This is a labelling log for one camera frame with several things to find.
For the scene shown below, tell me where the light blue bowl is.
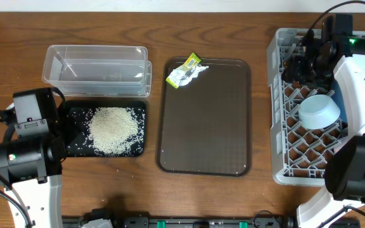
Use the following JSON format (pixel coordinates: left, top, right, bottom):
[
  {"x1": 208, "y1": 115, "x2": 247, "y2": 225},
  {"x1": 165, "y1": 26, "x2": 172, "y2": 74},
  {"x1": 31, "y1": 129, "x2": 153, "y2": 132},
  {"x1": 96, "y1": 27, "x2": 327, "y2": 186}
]
[{"x1": 298, "y1": 94, "x2": 340, "y2": 130}]

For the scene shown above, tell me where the pile of rice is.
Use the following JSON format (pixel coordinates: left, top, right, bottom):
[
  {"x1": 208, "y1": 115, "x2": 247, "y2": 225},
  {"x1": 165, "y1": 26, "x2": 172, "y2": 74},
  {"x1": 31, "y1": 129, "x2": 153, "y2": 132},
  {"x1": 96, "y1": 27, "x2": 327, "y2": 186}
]
[{"x1": 90, "y1": 108, "x2": 137, "y2": 152}]

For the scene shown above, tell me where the yellow wrapper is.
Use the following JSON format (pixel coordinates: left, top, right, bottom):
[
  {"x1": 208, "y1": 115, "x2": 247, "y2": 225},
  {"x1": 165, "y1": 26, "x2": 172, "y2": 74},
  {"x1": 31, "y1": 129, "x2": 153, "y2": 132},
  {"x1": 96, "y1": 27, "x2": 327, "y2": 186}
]
[{"x1": 165, "y1": 53, "x2": 208, "y2": 89}]

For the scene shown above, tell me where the dark blue plate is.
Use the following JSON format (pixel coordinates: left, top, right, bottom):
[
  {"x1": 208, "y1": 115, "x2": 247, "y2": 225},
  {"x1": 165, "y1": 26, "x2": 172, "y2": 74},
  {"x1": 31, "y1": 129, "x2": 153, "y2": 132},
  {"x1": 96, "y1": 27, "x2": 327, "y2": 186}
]
[{"x1": 330, "y1": 80, "x2": 348, "y2": 123}]

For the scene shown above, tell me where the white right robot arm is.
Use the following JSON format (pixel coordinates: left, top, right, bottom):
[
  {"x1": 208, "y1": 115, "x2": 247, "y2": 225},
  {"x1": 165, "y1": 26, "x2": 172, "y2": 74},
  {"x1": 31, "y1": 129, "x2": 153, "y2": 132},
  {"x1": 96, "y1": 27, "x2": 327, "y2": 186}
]
[{"x1": 281, "y1": 14, "x2": 365, "y2": 227}]

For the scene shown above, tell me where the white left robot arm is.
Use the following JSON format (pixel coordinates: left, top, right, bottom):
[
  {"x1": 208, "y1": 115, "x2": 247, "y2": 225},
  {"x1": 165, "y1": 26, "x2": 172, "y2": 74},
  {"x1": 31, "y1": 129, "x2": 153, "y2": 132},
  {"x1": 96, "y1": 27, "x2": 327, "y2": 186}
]
[{"x1": 0, "y1": 87, "x2": 67, "y2": 227}]

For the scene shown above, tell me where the grey dishwasher rack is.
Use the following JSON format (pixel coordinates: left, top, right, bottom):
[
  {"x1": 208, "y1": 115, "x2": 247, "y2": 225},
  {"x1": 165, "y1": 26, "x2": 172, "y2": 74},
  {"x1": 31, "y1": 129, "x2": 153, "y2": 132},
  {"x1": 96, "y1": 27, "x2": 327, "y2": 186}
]
[{"x1": 267, "y1": 28, "x2": 348, "y2": 187}]

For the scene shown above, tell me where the black plastic tray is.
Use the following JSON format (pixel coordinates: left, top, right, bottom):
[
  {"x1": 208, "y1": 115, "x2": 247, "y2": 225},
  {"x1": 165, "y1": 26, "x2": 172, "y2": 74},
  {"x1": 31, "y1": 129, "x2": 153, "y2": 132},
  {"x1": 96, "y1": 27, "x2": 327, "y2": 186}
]
[{"x1": 59, "y1": 99, "x2": 146, "y2": 157}]

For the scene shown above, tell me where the clear plastic bin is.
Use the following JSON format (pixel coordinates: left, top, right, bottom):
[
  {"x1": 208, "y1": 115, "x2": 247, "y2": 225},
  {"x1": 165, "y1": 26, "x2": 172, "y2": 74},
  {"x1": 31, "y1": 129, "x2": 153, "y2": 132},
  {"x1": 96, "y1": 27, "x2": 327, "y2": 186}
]
[{"x1": 42, "y1": 45, "x2": 152, "y2": 98}]

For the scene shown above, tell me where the brown serving tray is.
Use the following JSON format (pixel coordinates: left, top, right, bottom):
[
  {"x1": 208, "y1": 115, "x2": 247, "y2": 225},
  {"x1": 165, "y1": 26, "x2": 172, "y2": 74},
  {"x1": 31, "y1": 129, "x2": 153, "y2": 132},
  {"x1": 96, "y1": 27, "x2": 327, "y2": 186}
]
[{"x1": 156, "y1": 58, "x2": 252, "y2": 177}]

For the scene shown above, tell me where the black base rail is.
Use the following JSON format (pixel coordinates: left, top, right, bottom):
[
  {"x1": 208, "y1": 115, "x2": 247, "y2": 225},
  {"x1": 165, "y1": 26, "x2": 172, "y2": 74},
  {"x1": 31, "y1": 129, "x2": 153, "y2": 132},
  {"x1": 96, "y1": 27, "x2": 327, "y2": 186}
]
[{"x1": 63, "y1": 217, "x2": 297, "y2": 228}]

